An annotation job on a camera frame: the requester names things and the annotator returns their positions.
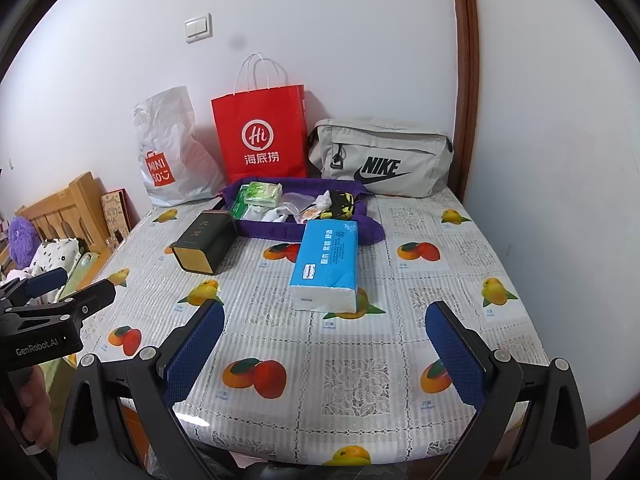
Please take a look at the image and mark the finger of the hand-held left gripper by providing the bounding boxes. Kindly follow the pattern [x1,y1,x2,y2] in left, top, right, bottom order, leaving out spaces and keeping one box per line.
[0,267,69,306]
[49,280,117,327]

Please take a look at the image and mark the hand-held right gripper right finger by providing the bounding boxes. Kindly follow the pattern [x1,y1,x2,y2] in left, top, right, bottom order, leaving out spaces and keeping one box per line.
[424,300,592,480]

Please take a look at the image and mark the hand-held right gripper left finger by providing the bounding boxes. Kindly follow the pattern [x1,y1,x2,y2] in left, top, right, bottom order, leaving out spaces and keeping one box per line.
[57,300,226,480]

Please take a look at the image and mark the purple fabric tray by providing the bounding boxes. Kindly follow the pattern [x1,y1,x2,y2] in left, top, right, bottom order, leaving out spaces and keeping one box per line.
[218,176,386,247]

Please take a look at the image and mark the green wet wipes pack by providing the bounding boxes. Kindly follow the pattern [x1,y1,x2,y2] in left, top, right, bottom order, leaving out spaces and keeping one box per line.
[229,185,257,221]

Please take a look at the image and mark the green leaf print pack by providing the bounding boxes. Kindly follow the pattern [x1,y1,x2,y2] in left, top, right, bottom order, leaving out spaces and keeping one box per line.
[245,181,284,207]

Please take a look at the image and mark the yellow black striped sock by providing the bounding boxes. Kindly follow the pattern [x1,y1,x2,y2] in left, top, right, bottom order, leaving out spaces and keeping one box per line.
[322,189,357,221]

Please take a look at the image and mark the person's left hand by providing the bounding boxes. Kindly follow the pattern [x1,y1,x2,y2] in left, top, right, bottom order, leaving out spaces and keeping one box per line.
[17,365,54,454]

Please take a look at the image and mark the polka dot pillow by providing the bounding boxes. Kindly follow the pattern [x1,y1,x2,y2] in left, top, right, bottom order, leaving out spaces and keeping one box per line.
[27,237,84,281]

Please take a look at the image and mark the green blanket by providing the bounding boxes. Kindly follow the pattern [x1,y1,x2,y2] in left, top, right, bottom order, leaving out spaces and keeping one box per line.
[37,250,114,402]

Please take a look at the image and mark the purple plush toy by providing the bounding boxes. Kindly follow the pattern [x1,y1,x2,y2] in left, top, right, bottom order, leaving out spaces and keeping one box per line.
[7,216,41,266]

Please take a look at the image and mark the wooden headboard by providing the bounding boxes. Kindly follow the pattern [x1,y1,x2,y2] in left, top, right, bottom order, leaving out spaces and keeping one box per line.
[15,171,114,257]

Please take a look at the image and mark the patterned book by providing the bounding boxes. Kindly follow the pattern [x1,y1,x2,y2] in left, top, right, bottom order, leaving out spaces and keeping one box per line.
[100,188,141,241]

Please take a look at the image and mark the fruit print tablecloth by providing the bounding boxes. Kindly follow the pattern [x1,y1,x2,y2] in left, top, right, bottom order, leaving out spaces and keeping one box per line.
[65,189,552,467]

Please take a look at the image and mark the dark tea tin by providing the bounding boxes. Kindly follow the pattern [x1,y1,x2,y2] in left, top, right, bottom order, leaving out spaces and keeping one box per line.
[169,208,239,276]

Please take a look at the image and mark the blue tissue pack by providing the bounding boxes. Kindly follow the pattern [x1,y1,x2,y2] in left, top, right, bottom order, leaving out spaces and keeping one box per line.
[288,218,360,314]

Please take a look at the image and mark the white plastic shopping bag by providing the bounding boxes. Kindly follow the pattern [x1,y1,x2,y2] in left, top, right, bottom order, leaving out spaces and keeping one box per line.
[132,86,229,209]

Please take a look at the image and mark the grey waist bag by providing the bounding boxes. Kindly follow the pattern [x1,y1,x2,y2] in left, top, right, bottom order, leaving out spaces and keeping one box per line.
[307,117,456,199]

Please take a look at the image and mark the red paper bag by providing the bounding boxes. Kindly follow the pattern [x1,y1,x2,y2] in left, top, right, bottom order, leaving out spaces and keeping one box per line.
[210,52,310,185]

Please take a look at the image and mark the white light switch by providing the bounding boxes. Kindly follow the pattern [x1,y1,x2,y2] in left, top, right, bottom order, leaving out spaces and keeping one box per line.
[183,12,214,44]

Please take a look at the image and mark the wooden door frame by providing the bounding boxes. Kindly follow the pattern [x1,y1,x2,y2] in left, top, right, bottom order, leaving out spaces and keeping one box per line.
[446,0,482,201]

